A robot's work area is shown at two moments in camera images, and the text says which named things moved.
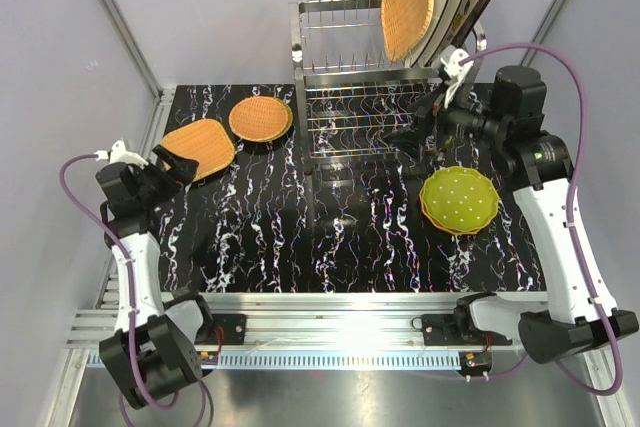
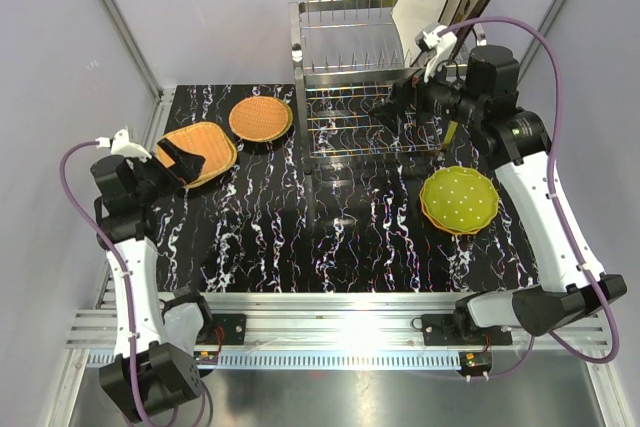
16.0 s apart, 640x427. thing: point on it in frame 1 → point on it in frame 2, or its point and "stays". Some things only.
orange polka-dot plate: (438, 222) stays
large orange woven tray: (207, 141) stays
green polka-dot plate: (460, 198) stays
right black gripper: (433, 114) → (404, 93)
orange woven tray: (406, 6) → (206, 140)
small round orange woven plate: (258, 118) stays
